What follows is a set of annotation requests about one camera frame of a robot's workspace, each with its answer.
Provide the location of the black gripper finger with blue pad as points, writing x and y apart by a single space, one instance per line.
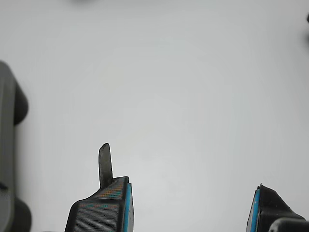
101 215
268 205

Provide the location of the gray holder with black legs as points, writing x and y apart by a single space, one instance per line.
6 120

